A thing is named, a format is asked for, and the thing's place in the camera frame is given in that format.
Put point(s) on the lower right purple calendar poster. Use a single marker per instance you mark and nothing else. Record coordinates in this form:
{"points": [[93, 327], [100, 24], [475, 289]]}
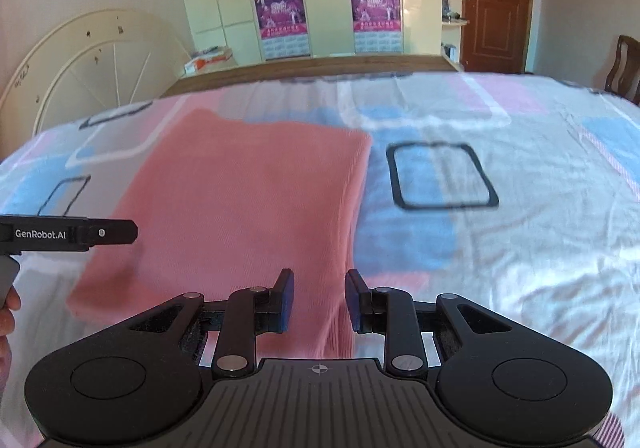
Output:
{"points": [[377, 26]]}

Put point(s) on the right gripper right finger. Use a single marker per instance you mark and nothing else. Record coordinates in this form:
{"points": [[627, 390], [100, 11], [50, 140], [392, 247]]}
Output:
{"points": [[391, 313]]}

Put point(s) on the pink long-sleeve sweater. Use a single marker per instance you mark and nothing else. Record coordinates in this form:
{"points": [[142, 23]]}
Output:
{"points": [[221, 205]]}

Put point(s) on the cream round headboard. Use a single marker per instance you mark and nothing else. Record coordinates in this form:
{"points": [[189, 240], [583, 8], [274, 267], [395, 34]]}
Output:
{"points": [[94, 63]]}

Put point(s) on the person's left hand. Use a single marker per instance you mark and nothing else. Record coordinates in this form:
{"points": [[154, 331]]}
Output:
{"points": [[11, 304]]}

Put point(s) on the stack of boxes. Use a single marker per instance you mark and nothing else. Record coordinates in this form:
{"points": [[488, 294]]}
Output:
{"points": [[207, 57]]}

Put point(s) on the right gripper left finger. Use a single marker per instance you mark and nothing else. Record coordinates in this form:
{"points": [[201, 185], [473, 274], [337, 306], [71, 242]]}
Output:
{"points": [[249, 313]]}

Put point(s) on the lower left purple calendar poster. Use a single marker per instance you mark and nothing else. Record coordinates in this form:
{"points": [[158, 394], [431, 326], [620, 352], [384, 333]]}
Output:
{"points": [[282, 28]]}

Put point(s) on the wooden bed frame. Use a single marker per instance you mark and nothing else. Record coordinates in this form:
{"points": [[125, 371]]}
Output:
{"points": [[334, 66]]}

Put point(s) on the purple calendar poster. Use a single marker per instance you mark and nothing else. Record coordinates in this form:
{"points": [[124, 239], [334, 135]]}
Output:
{"points": [[377, 26], [282, 28]]}

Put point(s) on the wooden chair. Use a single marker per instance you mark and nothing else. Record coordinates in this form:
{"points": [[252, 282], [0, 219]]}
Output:
{"points": [[623, 78]]}

